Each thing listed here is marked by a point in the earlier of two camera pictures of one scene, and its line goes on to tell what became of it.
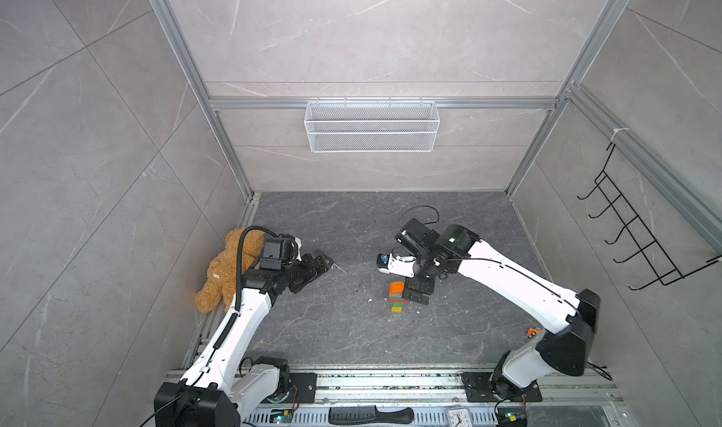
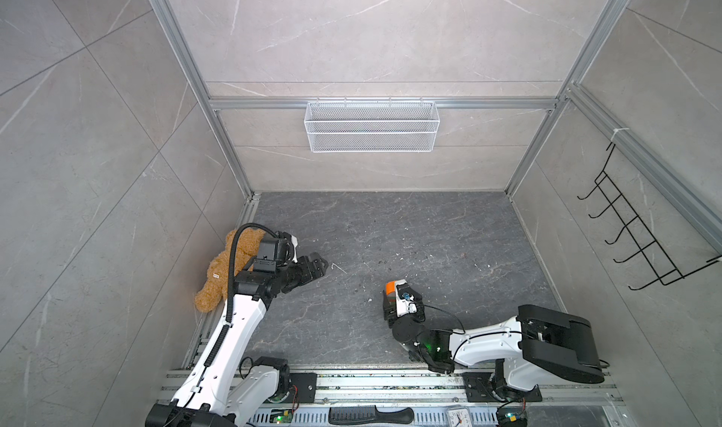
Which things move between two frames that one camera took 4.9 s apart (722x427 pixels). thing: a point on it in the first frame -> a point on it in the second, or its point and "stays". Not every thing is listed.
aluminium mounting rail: x=600 y=391 stays
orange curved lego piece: x=396 y=289 stays
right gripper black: x=421 y=287 -> x=388 y=314
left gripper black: x=313 y=272 stays
